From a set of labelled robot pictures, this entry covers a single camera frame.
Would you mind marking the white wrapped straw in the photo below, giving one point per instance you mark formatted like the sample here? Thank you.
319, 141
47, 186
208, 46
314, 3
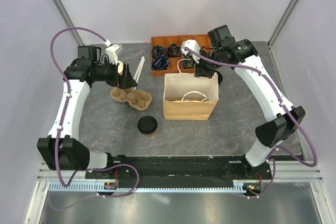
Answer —
142, 61
137, 73

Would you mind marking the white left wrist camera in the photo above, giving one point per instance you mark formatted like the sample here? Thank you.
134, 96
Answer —
112, 53

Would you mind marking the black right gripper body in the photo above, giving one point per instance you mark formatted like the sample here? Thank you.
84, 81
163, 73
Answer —
207, 68

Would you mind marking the dark patterned rolled cloth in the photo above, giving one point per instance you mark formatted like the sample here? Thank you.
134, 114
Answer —
158, 50

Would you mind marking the aluminium front rail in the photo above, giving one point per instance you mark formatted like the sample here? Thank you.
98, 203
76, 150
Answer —
294, 171

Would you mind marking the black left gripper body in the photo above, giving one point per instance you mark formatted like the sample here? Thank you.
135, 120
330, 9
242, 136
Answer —
119, 80

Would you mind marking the aluminium frame post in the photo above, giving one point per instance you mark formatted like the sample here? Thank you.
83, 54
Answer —
282, 22
61, 9

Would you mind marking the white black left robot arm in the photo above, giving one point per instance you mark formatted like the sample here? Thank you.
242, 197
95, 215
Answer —
62, 146

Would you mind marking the brown paper bag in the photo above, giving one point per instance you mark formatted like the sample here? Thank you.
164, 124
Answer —
186, 97

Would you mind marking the black plastic cup lid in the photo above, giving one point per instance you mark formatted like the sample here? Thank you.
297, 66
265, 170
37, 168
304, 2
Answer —
147, 124

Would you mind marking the brown paper coffee cup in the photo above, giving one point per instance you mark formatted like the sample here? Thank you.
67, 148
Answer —
150, 134

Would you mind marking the blue striped rolled cloth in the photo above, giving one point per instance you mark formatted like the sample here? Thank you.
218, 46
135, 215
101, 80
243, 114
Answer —
160, 62

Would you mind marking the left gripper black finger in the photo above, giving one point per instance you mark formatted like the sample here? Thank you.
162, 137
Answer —
128, 79
128, 84

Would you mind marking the left white wrapped straw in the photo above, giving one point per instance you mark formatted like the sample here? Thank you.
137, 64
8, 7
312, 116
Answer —
142, 61

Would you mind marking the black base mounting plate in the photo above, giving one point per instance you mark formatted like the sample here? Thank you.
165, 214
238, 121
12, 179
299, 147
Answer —
181, 171

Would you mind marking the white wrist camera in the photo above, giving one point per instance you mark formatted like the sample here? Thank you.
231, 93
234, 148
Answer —
112, 53
191, 48

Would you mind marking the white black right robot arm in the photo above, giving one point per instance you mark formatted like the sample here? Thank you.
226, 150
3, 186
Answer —
242, 56

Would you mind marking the right white wrapped straw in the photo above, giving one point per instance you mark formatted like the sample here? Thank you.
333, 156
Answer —
137, 73

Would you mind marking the aluminium frame post right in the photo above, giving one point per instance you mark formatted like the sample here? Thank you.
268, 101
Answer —
282, 22

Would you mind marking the orange wooden compartment tray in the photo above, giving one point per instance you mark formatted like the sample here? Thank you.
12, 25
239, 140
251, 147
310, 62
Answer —
166, 52

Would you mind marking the black rolled cloth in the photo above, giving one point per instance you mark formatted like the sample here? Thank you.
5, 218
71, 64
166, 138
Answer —
173, 50

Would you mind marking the aluminium frame post left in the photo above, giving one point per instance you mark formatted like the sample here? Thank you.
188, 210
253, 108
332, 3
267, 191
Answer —
61, 9

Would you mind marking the blue yellow rolled cloth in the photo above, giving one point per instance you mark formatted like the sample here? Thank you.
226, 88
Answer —
188, 63

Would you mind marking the stack of black lids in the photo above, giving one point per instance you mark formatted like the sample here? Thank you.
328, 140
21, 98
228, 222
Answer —
220, 77

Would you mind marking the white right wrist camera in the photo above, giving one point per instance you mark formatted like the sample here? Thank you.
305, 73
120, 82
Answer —
191, 48

